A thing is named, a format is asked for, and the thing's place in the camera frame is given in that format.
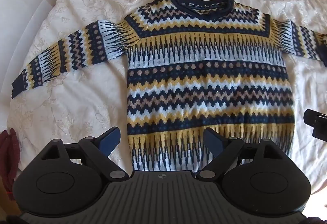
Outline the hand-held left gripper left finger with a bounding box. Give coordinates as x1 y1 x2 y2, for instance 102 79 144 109
38 126 129 182

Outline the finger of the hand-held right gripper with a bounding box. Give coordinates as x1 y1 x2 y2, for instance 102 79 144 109
303 109 327 143

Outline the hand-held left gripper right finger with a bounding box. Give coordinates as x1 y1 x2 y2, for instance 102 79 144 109
195 127 283 181

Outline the navy yellow patterned knit sweater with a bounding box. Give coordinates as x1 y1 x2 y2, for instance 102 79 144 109
11 0 327 172

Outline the white embroidered bedspread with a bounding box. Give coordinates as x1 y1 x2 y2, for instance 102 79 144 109
6 0 327 189

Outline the dark red cloth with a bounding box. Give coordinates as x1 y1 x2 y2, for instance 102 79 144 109
0 130 21 201

